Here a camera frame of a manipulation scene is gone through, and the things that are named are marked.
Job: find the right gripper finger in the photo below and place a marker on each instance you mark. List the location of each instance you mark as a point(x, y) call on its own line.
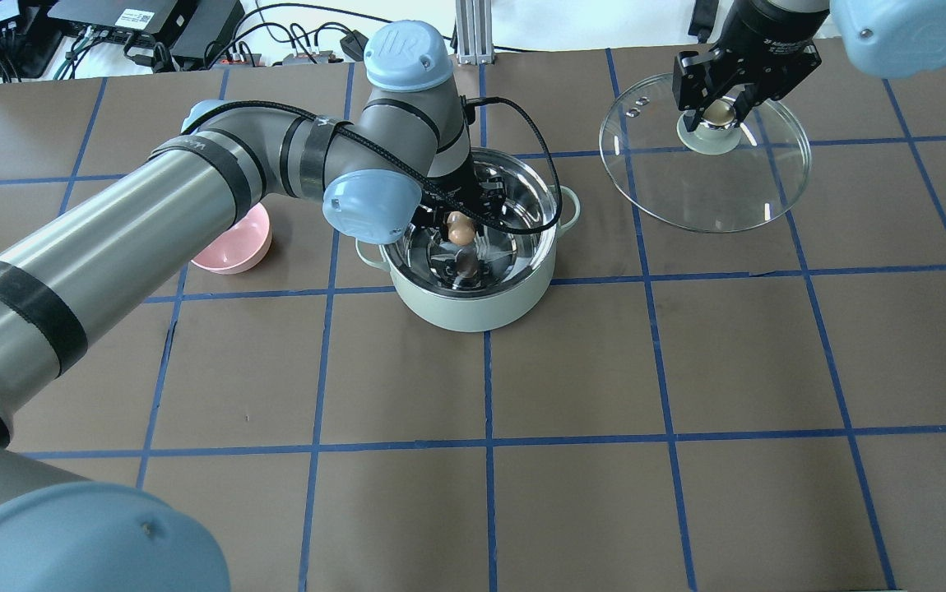
point(752, 94)

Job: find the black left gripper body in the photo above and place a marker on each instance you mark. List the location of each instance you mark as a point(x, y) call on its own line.
point(450, 173)

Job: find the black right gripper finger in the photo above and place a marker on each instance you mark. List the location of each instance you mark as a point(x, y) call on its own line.
point(693, 100)

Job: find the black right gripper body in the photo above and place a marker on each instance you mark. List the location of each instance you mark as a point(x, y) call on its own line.
point(765, 37)

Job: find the brown egg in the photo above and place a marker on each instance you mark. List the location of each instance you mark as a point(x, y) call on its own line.
point(460, 229)

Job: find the glass pot lid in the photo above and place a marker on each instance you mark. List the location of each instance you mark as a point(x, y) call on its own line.
point(725, 176)

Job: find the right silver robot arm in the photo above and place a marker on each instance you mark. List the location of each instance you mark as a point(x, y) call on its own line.
point(884, 39)

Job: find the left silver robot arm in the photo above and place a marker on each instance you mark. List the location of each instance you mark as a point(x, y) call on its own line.
point(66, 285)

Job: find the power strip with plugs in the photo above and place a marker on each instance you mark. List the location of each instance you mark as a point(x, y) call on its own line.
point(242, 56)

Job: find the pink bowl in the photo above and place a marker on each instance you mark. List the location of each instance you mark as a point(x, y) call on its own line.
point(240, 248)

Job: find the black computer box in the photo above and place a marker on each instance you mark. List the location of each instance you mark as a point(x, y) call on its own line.
point(189, 30)

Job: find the aluminium frame post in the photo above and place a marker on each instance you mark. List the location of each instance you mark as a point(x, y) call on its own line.
point(473, 35)

